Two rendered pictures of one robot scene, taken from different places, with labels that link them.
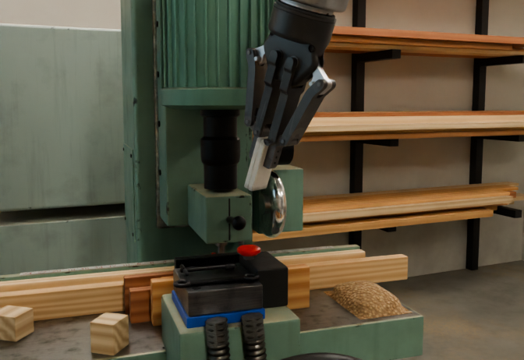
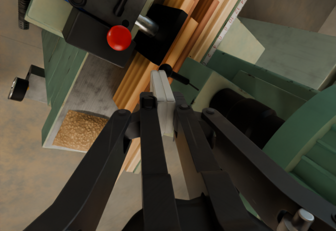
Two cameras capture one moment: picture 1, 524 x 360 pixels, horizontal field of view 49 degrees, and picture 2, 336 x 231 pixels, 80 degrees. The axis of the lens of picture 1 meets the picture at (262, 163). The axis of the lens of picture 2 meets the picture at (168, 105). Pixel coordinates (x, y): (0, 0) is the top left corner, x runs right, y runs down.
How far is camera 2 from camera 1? 0.61 m
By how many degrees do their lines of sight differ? 41
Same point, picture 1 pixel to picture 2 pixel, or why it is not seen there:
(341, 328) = (68, 90)
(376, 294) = (76, 136)
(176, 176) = (268, 93)
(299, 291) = (119, 97)
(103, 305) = not seen: outside the picture
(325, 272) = not seen: hidden behind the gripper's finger
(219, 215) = (194, 75)
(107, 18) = not seen: outside the picture
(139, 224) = (263, 70)
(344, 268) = not seen: hidden behind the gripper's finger
